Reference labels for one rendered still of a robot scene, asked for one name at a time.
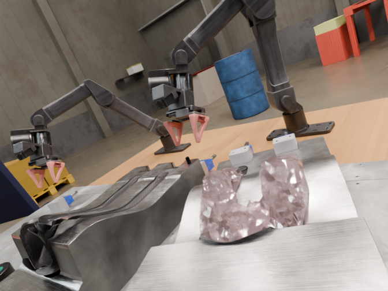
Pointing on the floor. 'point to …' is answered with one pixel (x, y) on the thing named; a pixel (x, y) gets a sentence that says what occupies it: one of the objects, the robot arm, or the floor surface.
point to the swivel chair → (14, 198)
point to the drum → (242, 84)
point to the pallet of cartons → (19, 167)
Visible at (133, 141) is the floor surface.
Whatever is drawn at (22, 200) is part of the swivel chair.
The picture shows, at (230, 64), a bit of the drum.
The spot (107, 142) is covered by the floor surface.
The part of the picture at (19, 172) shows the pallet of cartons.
